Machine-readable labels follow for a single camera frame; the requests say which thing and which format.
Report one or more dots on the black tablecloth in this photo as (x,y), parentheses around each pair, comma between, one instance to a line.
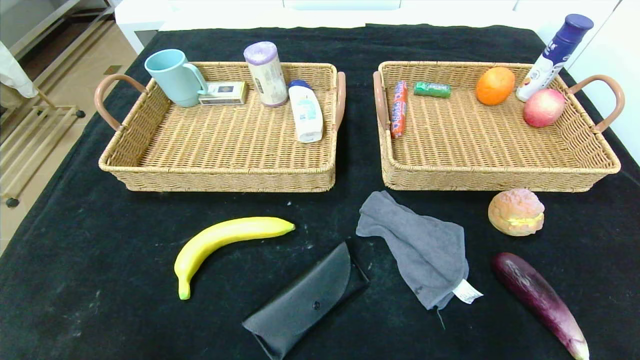
(100,280)

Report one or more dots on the light blue plastic mug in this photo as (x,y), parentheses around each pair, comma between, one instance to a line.
(172,77)

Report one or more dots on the small white card box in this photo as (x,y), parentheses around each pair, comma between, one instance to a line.
(222,93)

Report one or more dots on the purple eggplant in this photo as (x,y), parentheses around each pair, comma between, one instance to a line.
(535,295)

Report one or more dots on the light wooden wheeled rack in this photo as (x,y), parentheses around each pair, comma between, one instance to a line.
(35,145)

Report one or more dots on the black glasses case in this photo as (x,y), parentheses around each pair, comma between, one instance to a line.
(305,300)

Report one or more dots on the yellow banana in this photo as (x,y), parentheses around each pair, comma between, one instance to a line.
(225,235)

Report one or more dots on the orange fruit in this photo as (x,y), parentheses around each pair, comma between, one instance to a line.
(495,86)

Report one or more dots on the purple-topped beige roll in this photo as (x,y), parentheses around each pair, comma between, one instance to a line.
(267,75)

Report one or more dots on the orange-red candy tube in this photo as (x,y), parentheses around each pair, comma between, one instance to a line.
(399,110)

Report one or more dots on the toy burger bun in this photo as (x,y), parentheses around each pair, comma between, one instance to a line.
(515,212)

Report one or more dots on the white lotion bottle blue cap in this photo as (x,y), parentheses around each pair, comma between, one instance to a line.
(306,115)

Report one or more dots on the white hanging fabric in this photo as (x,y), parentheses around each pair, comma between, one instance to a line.
(12,72)

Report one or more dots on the grey cloth with white tag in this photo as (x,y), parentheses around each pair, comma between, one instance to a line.
(420,245)

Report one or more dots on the green candy pack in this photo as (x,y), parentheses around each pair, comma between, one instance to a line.
(432,90)

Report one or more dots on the white bottle purple cap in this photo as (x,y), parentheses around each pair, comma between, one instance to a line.
(550,60)

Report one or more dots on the red apple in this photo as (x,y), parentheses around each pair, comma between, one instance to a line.
(544,107)

